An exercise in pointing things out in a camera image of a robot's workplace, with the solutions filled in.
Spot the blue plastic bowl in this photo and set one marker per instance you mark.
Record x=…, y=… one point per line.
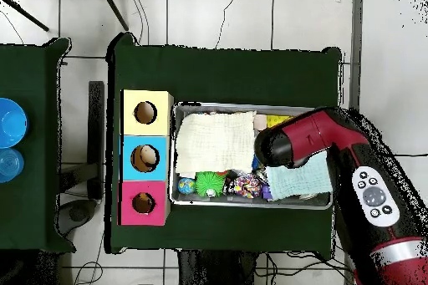
x=11, y=123

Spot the wooden box with three holes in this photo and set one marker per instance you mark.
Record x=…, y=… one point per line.
x=160, y=124

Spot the plain wooden block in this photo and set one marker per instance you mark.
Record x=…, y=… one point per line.
x=260, y=123

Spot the dark green side tablecloth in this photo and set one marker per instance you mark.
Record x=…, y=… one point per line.
x=33, y=214

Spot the grey round floor base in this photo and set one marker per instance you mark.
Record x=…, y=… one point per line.
x=78, y=213

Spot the globe print ball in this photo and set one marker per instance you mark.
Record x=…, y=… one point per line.
x=186, y=186

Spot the green spiky ball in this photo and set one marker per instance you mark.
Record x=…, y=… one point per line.
x=209, y=183

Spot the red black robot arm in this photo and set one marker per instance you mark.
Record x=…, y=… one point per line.
x=311, y=134

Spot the yellow triangular block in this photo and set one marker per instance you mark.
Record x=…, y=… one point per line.
x=276, y=120

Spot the mint waffle cloth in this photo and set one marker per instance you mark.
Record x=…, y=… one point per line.
x=297, y=181

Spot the purple toy block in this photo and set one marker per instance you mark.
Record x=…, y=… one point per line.
x=266, y=192

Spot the cream waffle cloth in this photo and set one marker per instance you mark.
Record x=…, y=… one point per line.
x=214, y=141

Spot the shallow mesh bin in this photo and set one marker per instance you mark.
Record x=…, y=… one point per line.
x=234, y=107

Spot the black tripod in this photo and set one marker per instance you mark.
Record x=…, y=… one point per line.
x=113, y=7

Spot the blue round lid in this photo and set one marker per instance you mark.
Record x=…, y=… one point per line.
x=10, y=164

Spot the black red crumpled packet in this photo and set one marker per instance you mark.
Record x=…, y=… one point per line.
x=230, y=181

